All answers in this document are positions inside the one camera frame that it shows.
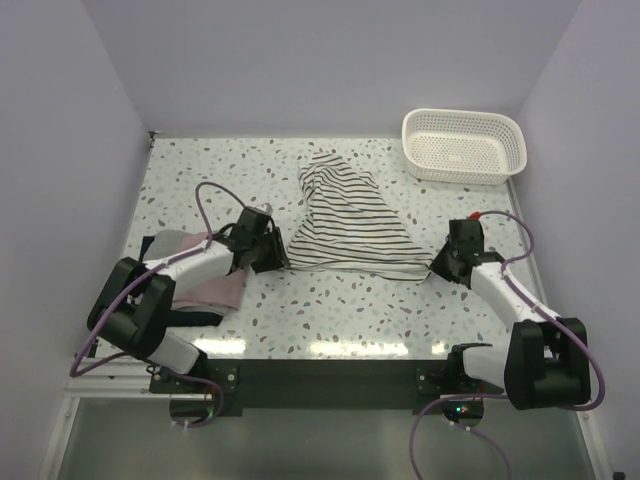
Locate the black white striped tank top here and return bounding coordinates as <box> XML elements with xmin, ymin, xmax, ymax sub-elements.
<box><xmin>287</xmin><ymin>152</ymin><xmax>433</xmax><ymax>282</ymax></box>

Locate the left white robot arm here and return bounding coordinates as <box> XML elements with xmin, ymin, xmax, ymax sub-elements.
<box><xmin>79</xmin><ymin>207</ymin><xmax>289</xmax><ymax>392</ymax></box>

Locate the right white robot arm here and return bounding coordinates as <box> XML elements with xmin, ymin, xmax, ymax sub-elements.
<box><xmin>430</xmin><ymin>217</ymin><xmax>592</xmax><ymax>410</ymax></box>

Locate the grey folded tank top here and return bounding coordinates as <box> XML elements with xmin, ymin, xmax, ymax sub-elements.
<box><xmin>142</xmin><ymin>230</ymin><xmax>189</xmax><ymax>261</ymax></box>

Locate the navy folded tank top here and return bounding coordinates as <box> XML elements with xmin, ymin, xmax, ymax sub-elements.
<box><xmin>138</xmin><ymin>236</ymin><xmax>223</xmax><ymax>327</ymax></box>

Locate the white plastic basket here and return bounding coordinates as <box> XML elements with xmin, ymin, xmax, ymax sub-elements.
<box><xmin>401</xmin><ymin>108</ymin><xmax>528</xmax><ymax>186</ymax></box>

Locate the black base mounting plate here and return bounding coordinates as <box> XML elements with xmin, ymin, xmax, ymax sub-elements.
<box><xmin>148</xmin><ymin>339</ymin><xmax>506</xmax><ymax>419</ymax></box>

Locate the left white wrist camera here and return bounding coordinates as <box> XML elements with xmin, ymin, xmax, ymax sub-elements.
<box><xmin>257</xmin><ymin>203</ymin><xmax>273</xmax><ymax>216</ymax></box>

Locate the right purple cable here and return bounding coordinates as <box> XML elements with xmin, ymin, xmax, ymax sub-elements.
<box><xmin>409</xmin><ymin>210</ymin><xmax>607</xmax><ymax>480</ymax></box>

